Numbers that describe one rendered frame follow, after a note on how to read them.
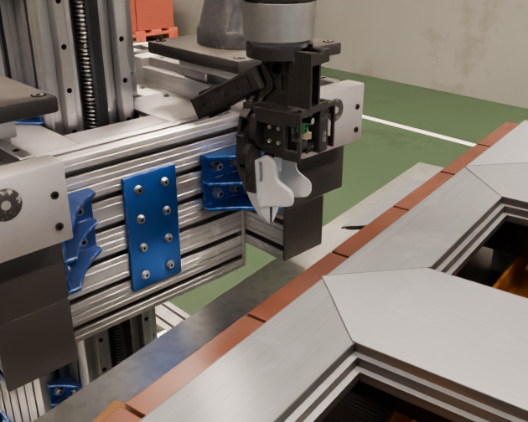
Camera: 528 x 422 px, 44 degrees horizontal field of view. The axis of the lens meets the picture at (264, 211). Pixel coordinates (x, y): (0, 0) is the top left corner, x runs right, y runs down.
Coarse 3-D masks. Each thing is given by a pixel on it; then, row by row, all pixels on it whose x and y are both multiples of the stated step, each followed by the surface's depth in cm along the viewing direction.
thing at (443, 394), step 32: (480, 224) 90; (448, 256) 81; (352, 352) 63; (320, 384) 59; (352, 384) 62; (384, 384) 61; (416, 384) 60; (448, 384) 58; (288, 416) 55; (320, 416) 57; (448, 416) 58; (480, 416) 57; (512, 416) 55
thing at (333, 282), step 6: (324, 276) 75; (330, 276) 75; (336, 276) 75; (342, 276) 75; (348, 276) 75; (330, 282) 74; (336, 282) 74; (342, 282) 74; (330, 288) 72; (336, 288) 72
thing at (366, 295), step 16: (368, 272) 76; (384, 272) 76; (400, 272) 76; (416, 272) 76; (352, 288) 72; (368, 288) 72; (384, 288) 72; (400, 288) 72; (336, 304) 69; (352, 304) 69; (368, 304) 69; (384, 304) 69; (352, 320) 67; (368, 320) 67; (352, 336) 64
